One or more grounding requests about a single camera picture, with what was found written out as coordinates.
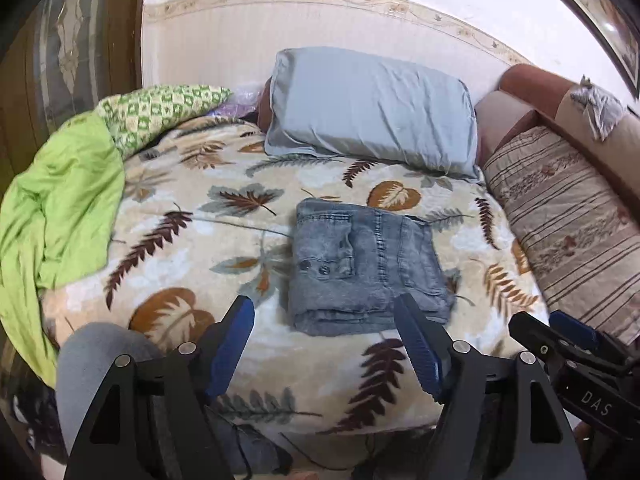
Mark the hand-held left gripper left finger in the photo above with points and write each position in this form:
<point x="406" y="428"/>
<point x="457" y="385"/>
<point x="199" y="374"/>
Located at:
<point x="231" y="350"/>

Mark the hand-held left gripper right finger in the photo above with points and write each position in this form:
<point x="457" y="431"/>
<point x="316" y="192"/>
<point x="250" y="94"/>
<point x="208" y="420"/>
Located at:
<point x="420" y="350"/>

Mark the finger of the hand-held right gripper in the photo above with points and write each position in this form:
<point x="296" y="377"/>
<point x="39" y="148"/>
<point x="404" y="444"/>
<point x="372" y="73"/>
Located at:
<point x="572" y="325"/>
<point x="532" y="335"/>

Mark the grey-blue denim pants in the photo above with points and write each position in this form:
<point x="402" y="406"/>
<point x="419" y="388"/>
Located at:
<point x="365" y="265"/>

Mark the striped beige cushion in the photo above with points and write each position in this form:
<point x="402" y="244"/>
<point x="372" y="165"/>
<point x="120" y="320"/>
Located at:
<point x="565" y="215"/>

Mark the leaf print beige blanket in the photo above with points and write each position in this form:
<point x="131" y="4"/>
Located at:
<point x="200" y="240"/>

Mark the person's grey trouser leg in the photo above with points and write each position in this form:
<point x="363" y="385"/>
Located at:
<point x="95" y="360"/>

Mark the grey crumpled cloth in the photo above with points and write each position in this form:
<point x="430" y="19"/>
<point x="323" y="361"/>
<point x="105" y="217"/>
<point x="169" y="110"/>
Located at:
<point x="600" y="110"/>

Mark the lime green bed sheet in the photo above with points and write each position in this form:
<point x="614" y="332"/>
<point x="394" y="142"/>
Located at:
<point x="55" y="200"/>

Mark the brown sofa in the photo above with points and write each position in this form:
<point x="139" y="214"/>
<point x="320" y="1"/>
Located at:
<point x="520" y="90"/>

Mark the light blue pillow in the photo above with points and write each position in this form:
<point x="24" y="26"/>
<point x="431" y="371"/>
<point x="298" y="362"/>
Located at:
<point x="375" y="110"/>

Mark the clear plastic bag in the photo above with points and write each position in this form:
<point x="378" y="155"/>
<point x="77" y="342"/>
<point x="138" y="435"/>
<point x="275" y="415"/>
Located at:
<point x="242" y="105"/>

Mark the brown pillow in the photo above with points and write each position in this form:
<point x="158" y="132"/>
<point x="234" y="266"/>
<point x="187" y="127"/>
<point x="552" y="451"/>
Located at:
<point x="264" y="105"/>

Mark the green patterned pillow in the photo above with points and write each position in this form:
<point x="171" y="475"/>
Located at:
<point x="155" y="110"/>

